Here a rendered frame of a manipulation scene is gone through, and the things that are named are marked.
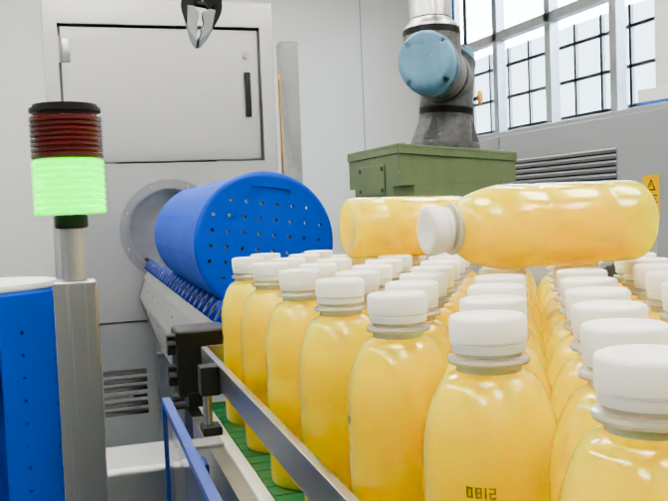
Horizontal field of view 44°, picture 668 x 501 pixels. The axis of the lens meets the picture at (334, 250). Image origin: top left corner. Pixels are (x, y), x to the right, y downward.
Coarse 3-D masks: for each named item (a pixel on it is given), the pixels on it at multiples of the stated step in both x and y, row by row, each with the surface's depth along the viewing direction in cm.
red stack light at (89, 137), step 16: (64, 112) 73; (80, 112) 73; (32, 128) 73; (48, 128) 72; (64, 128) 73; (80, 128) 73; (96, 128) 75; (32, 144) 74; (48, 144) 73; (64, 144) 73; (80, 144) 73; (96, 144) 75
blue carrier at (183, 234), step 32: (192, 192) 203; (224, 192) 162; (256, 192) 165; (288, 192) 166; (160, 224) 229; (192, 224) 166; (224, 224) 162; (256, 224) 164; (288, 224) 166; (320, 224) 169; (160, 256) 244; (192, 256) 165; (224, 256) 163; (288, 256) 167; (224, 288) 163
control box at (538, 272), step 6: (654, 246) 104; (654, 252) 104; (600, 264) 102; (606, 264) 102; (612, 264) 102; (534, 270) 114; (540, 270) 112; (546, 270) 111; (612, 270) 102; (534, 276) 114; (540, 276) 112; (612, 276) 102
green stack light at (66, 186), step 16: (48, 160) 73; (64, 160) 73; (80, 160) 73; (96, 160) 75; (32, 176) 74; (48, 176) 73; (64, 176) 73; (80, 176) 73; (96, 176) 75; (48, 192) 73; (64, 192) 73; (80, 192) 73; (96, 192) 75; (48, 208) 73; (64, 208) 73; (80, 208) 73; (96, 208) 74
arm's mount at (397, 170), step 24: (408, 144) 161; (360, 168) 178; (384, 168) 167; (408, 168) 161; (432, 168) 163; (456, 168) 165; (480, 168) 167; (504, 168) 169; (360, 192) 178; (384, 192) 167; (408, 192) 163; (432, 192) 164; (456, 192) 165
